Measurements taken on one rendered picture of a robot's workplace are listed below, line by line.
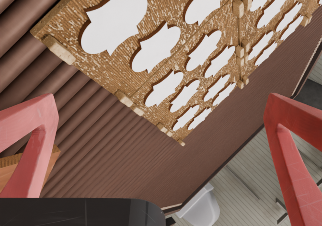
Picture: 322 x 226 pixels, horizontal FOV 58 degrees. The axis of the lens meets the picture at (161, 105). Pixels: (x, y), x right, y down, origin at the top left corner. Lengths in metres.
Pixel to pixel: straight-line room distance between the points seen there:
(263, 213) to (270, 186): 0.47
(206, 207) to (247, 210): 0.99
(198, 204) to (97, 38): 4.58
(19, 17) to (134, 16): 0.20
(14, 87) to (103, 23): 0.19
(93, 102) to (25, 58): 0.24
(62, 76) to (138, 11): 0.19
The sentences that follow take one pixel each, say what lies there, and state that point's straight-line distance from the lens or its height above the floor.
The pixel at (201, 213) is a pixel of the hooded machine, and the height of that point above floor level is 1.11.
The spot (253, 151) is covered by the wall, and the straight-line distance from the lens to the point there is 5.62.
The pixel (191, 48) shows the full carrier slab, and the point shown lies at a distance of 0.82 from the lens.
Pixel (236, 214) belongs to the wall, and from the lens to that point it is 5.73.
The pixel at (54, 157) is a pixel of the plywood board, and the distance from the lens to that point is 0.53.
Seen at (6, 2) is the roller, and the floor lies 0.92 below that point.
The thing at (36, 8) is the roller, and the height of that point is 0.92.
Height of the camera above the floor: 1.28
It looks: 22 degrees down
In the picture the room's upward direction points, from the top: 135 degrees clockwise
